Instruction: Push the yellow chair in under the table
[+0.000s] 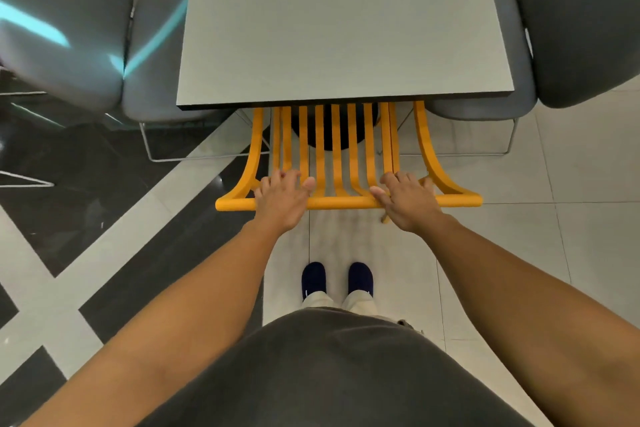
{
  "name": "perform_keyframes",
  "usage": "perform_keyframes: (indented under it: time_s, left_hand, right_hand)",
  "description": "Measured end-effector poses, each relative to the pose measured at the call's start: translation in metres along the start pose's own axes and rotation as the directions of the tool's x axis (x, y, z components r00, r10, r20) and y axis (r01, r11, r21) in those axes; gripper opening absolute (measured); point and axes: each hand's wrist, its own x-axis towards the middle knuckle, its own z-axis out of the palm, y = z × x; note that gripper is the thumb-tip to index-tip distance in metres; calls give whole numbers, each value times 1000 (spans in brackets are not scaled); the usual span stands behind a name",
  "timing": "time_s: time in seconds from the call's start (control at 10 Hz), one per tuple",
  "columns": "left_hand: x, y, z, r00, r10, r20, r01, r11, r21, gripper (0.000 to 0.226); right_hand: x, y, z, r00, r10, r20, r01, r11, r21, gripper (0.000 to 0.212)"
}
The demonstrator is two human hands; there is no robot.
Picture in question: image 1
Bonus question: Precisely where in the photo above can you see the light grey upholstered chair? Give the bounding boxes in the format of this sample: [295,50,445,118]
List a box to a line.
[0,0,273,163]

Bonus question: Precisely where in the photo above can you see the person's left navy shoe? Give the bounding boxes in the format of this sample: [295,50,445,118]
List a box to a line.
[301,262,328,300]

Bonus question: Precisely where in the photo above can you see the person's left forearm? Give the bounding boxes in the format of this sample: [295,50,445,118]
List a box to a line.
[20,219,297,427]

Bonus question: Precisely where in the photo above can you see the beige trousers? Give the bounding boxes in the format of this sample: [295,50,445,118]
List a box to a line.
[300,290,416,330]

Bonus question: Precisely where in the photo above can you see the yellow slatted chair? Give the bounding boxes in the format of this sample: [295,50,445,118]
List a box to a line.
[215,100,484,225]

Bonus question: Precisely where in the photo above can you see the dark grey upholstered chair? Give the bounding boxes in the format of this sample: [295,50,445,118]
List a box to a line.
[395,0,640,158]

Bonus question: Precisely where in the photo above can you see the dark grey shirt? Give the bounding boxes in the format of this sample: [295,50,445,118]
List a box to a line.
[137,307,537,427]

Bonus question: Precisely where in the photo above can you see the person's right navy shoe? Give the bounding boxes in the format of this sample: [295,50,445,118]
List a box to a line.
[347,262,375,299]

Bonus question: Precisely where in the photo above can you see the person's navy shoe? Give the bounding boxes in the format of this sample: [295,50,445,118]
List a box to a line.
[301,262,328,300]
[347,262,375,299]

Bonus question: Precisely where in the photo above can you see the white wire chair frame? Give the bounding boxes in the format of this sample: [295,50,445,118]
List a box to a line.
[0,170,55,188]

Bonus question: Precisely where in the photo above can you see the person's right hand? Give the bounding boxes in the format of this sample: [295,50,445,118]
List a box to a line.
[369,171,443,235]

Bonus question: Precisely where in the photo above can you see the person's right forearm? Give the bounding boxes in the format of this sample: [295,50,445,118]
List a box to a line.
[424,214,640,427]

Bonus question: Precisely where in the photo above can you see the black table base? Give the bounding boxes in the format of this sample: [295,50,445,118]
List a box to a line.
[290,102,381,151]

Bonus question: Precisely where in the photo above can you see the person's left hand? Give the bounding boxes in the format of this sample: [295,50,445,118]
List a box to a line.
[252,169,317,235]

